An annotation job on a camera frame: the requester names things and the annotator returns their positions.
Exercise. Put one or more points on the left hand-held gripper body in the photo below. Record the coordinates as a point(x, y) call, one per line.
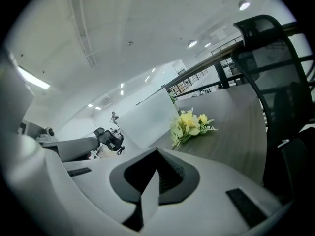
point(78, 146)

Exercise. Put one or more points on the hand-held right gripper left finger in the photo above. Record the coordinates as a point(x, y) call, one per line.
point(128, 181)

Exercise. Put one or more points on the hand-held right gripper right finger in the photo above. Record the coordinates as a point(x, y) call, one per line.
point(177, 178)

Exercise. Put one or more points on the yellow flowers bouquet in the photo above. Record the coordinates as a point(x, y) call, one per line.
point(187, 124)

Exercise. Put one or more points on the translucent white plastic bin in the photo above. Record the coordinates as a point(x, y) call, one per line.
point(147, 122)

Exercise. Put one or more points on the group of ceiling panel lights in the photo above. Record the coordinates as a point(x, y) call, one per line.
point(122, 85)

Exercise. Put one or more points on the potted plant in white pot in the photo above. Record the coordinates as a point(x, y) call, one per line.
point(172, 97)

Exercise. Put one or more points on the long tube ceiling light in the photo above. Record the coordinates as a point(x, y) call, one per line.
point(32, 76)

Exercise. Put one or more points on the black metal railing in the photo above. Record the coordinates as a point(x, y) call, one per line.
point(221, 77)

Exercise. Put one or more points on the black mesh office chair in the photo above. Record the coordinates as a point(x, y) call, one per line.
point(290, 107)

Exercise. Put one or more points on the white pendant lamp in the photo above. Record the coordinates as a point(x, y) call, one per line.
point(244, 6)
point(208, 45)
point(192, 44)

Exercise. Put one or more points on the grey fisheye camera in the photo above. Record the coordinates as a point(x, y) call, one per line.
point(50, 132)

